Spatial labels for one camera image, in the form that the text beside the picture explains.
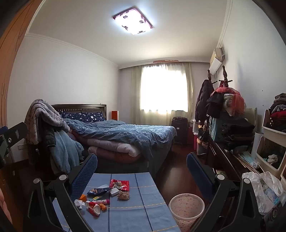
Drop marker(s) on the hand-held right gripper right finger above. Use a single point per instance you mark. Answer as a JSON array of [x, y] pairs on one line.
[[198, 176]]

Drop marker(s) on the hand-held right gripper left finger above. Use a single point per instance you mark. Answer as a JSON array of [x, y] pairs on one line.
[[86, 174]]

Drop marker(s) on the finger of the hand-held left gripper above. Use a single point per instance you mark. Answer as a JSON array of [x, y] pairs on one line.
[[15, 133]]

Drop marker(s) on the blue snack packet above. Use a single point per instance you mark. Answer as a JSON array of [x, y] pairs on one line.
[[98, 191]]

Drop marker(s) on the small orange box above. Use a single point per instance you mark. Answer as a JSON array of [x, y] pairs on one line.
[[83, 197]]

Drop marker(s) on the white paper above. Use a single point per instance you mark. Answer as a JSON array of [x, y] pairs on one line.
[[78, 203]]

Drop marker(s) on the white pink tube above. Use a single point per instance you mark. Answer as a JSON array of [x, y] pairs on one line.
[[101, 201]]

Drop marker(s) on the small white box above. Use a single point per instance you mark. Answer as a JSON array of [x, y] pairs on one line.
[[114, 192]]

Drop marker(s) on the red snack packet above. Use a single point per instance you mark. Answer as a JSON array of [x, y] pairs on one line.
[[119, 185]]

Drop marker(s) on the small orange wrapper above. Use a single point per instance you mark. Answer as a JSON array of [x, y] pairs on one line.
[[103, 207]]

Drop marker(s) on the brown paper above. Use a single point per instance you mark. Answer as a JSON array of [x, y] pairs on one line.
[[123, 195]]

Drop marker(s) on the light blue fleece blanket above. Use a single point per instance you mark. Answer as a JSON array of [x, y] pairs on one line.
[[64, 151]]

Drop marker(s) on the dark wooden dresser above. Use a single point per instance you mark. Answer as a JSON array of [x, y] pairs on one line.
[[225, 160]]

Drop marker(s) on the black puffer jacket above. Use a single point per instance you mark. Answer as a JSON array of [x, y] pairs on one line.
[[47, 136]]

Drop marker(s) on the folded pink quilt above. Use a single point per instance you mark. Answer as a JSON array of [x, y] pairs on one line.
[[111, 149]]

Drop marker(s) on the clear water bottle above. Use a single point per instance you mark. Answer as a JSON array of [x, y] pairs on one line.
[[196, 127]]

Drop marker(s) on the black suitcase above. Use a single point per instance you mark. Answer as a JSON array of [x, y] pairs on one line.
[[179, 130]]

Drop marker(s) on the pile of clothes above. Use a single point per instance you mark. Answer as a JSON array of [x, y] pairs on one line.
[[234, 131]]

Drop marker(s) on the navy star print pillow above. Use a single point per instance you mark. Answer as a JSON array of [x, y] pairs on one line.
[[85, 116]]

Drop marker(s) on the blue patterned duvet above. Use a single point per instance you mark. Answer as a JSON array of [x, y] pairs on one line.
[[125, 131]]

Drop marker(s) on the blue checked tablecloth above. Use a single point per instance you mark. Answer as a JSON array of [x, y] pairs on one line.
[[138, 200]]

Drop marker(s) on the orange nightstand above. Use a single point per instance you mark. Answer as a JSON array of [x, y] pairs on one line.
[[115, 116]]

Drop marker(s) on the white plastic bag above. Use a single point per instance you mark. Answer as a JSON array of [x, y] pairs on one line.
[[263, 185]]

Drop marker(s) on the dark wooden headboard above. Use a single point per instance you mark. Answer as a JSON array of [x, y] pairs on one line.
[[78, 108]]

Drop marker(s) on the hanging black coat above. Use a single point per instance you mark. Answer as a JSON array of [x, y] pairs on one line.
[[202, 100]]

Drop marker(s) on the wooden wardrobe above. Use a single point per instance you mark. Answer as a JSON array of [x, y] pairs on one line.
[[13, 55]]

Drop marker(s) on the white stacked storage bins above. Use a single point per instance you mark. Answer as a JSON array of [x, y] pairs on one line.
[[265, 127]]

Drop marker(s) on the cream sheer curtain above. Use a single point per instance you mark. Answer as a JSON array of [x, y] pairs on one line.
[[163, 89]]

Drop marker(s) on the clothes heap in bin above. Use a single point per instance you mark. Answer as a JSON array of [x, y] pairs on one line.
[[279, 111]]

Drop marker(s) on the dark wooden coat rack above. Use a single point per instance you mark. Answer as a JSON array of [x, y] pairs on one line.
[[224, 73]]

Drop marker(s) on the white air conditioner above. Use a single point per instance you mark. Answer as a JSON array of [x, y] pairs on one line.
[[216, 62]]

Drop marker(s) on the square ceiling lamp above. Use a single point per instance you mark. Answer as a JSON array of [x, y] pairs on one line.
[[133, 20]]

